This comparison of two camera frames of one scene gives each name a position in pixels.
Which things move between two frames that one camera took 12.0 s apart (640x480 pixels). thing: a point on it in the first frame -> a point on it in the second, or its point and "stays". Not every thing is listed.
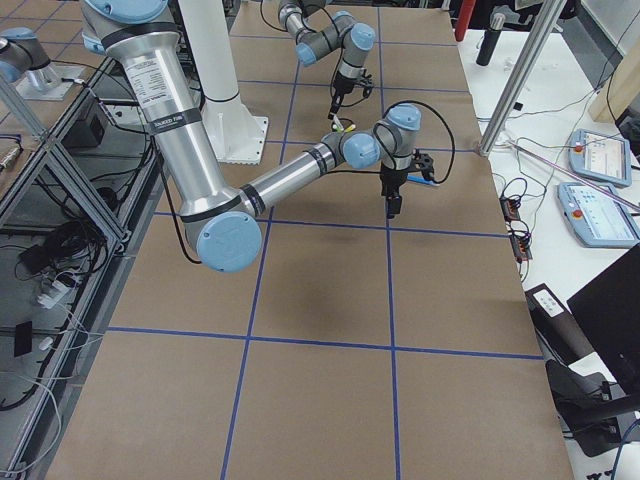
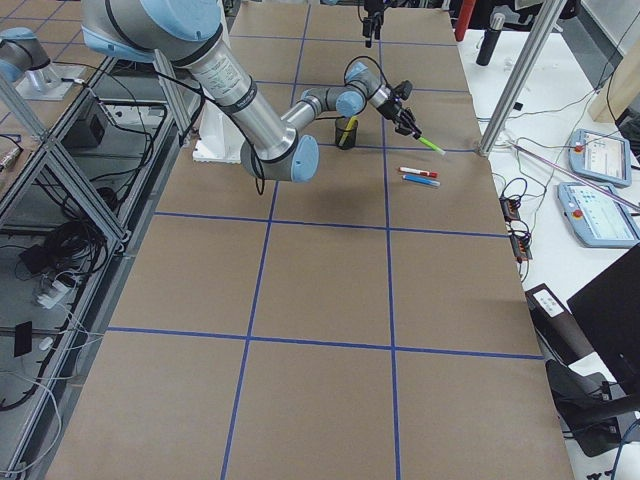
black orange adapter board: [510, 208] stays
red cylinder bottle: [463, 20] stays
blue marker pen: [422, 180] stays
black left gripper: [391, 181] -> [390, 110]
